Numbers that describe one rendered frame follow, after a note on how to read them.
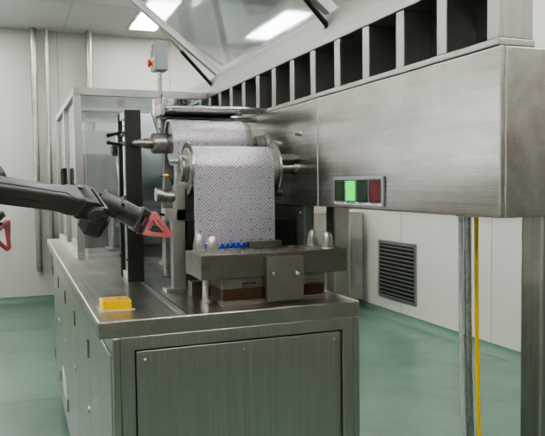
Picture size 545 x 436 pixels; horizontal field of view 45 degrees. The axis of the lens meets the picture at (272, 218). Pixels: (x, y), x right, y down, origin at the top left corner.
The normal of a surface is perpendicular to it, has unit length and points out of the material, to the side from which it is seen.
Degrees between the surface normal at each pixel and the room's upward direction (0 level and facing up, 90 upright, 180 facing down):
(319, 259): 90
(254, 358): 90
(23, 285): 90
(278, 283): 90
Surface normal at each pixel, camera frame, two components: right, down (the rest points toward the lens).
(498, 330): -0.93, 0.03
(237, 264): 0.36, 0.04
